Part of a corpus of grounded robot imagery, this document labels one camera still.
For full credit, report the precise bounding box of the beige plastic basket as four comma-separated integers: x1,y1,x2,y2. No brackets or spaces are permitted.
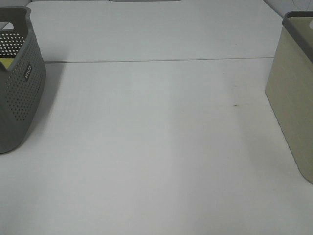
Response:
265,11,313,182

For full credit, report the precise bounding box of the grey perforated plastic basket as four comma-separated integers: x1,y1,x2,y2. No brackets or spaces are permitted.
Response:
0,7,46,153

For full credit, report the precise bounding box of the yellow cloth in basket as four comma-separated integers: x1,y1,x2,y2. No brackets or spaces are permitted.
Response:
0,58,14,69

